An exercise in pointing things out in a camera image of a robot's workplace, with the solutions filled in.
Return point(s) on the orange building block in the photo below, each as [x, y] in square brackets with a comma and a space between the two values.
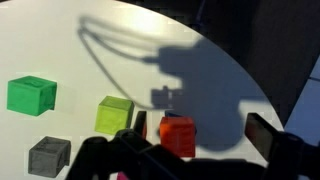
[176, 136]

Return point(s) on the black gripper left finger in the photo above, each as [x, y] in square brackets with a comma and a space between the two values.
[110, 156]

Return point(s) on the yellow-green building block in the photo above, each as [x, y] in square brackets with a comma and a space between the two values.
[113, 115]

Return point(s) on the magenta building block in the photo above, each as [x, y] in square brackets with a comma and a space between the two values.
[122, 176]

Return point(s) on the grey building block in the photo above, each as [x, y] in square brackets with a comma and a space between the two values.
[48, 156]

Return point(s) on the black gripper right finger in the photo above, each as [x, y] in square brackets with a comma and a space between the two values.
[286, 153]

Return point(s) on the green building block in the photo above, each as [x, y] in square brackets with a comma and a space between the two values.
[30, 96]

